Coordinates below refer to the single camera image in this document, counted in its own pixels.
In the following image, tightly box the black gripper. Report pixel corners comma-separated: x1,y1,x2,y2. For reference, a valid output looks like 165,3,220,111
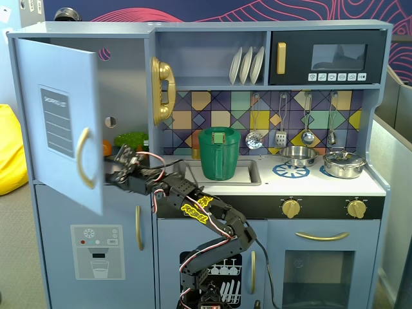
102,144,154,196

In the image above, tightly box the blue door with shopping list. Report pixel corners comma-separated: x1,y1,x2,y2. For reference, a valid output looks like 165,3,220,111
14,37,104,216

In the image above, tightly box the blue door with dispenser print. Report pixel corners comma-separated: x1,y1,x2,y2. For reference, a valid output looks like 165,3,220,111
34,183,156,309

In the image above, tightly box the blue oven door with window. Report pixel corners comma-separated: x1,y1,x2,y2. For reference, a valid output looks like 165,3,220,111
266,219,382,309

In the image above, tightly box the green toy broccoli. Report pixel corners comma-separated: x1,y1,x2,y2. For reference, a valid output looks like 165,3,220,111
114,131,150,152

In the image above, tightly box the yellow beanbag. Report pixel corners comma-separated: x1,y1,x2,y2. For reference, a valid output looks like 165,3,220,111
0,103,30,196

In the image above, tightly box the green plastic pitcher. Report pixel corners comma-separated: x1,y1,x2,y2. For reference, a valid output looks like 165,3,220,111
198,126,241,181

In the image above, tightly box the gold toy telephone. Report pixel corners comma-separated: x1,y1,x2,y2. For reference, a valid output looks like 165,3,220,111
151,56,177,127

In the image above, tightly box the grey toy sink basin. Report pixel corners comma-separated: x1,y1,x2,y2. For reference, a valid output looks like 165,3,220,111
167,158,263,187

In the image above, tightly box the steel skimmer spoon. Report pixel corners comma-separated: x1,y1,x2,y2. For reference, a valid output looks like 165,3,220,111
245,93,264,151

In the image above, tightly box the white toy plate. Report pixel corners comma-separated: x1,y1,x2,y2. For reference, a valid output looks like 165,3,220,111
239,46,254,86
229,46,243,86
249,46,265,86

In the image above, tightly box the black round helmet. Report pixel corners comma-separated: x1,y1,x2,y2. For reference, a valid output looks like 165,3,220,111
53,8,80,23

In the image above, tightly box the steel slotted spatula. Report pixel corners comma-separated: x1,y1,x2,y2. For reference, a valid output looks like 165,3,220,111
274,93,288,149

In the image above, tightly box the blue wooden toy kitchen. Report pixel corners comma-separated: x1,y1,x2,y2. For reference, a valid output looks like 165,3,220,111
6,19,394,309

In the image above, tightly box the gold stove knob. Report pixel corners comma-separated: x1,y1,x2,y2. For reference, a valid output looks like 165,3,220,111
281,198,302,220
346,198,367,220

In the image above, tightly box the steel frying pan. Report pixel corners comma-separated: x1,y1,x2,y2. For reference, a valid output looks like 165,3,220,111
259,145,319,168

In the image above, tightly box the steel ladle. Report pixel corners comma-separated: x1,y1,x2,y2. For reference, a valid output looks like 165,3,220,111
300,92,315,145

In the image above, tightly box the black toy microwave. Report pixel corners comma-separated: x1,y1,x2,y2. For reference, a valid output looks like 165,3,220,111
268,30,387,86

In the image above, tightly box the steel hanging whisk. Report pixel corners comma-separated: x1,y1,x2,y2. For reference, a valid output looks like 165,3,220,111
327,92,339,145

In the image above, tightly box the steel pot with lid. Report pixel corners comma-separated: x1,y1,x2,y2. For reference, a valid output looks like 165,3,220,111
323,148,367,179

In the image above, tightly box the grey partition panel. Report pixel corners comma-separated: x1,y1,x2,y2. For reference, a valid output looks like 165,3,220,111
368,66,412,309

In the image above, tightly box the gold curved upper door handle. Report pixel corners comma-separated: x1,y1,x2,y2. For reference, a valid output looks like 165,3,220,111
76,127,97,189

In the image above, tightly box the gold curved door handle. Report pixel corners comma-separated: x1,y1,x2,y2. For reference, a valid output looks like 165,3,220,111
76,127,97,189
135,204,145,252

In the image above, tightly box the gold curved lower door handle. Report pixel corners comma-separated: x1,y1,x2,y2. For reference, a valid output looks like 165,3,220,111
135,204,145,252

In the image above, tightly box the gold dishwasher door handle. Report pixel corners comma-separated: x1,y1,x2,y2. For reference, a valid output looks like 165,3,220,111
250,250,257,295

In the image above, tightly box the black power cable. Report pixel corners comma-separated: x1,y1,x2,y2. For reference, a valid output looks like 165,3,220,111
246,230,281,309

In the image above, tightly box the gold microwave handle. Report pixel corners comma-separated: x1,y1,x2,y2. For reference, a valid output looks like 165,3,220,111
276,42,287,75

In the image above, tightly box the gold oven door handle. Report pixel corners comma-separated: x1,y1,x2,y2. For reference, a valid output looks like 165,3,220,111
295,230,350,242

